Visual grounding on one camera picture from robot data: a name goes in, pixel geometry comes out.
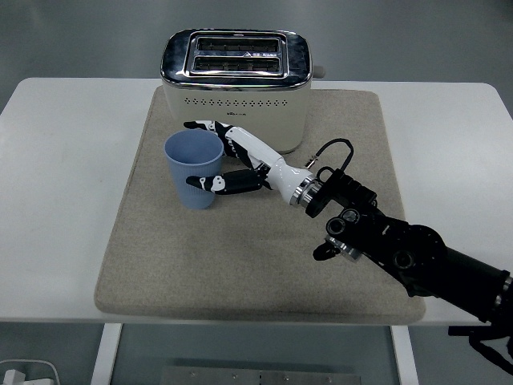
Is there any small white block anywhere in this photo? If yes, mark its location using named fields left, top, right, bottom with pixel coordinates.
left=0, top=367, right=27, bottom=385

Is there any beige felt mat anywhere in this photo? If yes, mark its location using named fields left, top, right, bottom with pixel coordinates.
left=93, top=87, right=426, bottom=324

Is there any cream and chrome toaster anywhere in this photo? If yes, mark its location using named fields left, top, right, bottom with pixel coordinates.
left=160, top=27, right=327, bottom=156

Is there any black table control panel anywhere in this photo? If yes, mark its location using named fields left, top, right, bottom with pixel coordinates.
left=447, top=326, right=494, bottom=338

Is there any white table leg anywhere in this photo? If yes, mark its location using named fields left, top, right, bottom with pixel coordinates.
left=90, top=322, right=123, bottom=385
left=390, top=325, right=420, bottom=385

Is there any light blue plastic cup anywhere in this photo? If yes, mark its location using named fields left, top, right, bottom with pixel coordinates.
left=163, top=132, right=224, bottom=211

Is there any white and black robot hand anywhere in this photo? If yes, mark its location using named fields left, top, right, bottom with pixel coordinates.
left=183, top=119, right=313, bottom=203

